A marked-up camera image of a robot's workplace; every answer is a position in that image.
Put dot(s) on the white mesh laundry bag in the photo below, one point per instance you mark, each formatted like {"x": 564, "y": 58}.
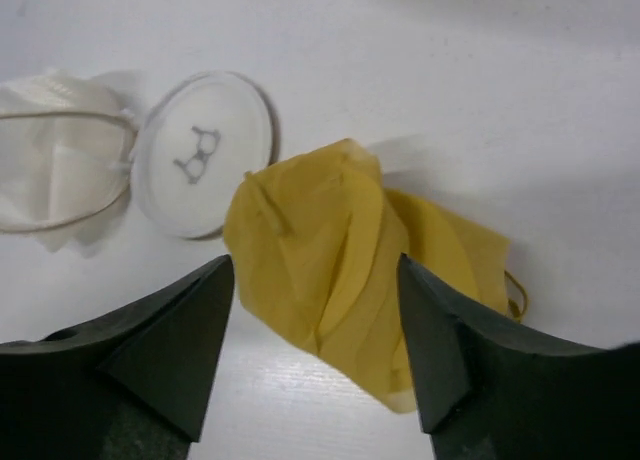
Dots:
{"x": 73, "y": 148}

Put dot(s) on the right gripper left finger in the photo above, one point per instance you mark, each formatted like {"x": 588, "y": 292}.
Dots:
{"x": 134, "y": 383}

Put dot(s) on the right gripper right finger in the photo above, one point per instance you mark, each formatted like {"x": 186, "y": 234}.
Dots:
{"x": 488, "y": 387}

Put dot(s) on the yellow bra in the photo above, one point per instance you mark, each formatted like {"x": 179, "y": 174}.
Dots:
{"x": 315, "y": 241}

